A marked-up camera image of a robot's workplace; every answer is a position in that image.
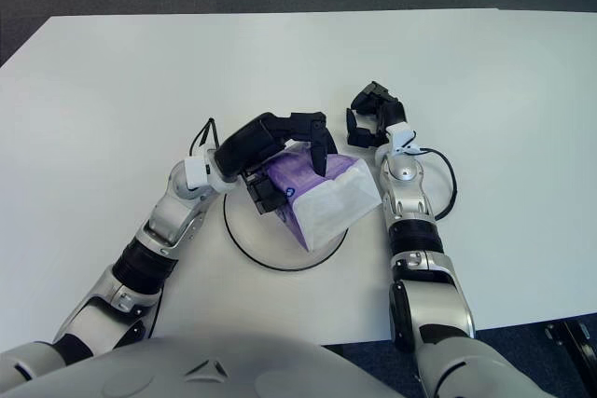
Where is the black metal frame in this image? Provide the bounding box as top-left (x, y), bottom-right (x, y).
top-left (543, 321), bottom-right (597, 362)

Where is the white plate black rim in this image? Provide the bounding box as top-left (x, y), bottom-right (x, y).
top-left (222, 192), bottom-right (349, 272)

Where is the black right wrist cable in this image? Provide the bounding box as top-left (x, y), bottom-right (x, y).
top-left (417, 146), bottom-right (459, 221)

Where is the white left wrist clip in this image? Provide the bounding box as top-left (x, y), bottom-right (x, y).
top-left (184, 150), bottom-right (215, 189)

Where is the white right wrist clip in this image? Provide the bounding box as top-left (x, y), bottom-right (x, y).
top-left (389, 122), bottom-right (419, 156)

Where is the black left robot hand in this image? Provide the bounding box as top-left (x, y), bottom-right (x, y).
top-left (213, 111), bottom-right (337, 216)

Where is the grey robot torso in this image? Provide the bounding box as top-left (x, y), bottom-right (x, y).
top-left (0, 330), bottom-right (421, 398)

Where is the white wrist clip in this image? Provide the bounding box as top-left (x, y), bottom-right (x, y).
top-left (184, 150), bottom-right (215, 189)
top-left (389, 122), bottom-right (419, 156)

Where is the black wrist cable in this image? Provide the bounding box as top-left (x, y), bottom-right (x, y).
top-left (188, 117), bottom-right (223, 157)
top-left (417, 146), bottom-right (459, 221)

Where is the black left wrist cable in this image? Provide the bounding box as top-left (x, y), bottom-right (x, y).
top-left (188, 117), bottom-right (223, 157)

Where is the black left elbow cable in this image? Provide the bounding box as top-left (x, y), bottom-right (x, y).
top-left (146, 290), bottom-right (165, 339)

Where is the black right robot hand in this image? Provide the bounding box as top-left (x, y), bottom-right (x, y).
top-left (345, 82), bottom-right (406, 150)

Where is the purple tissue paper pack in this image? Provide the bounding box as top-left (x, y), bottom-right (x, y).
top-left (266, 142), bottom-right (382, 251)

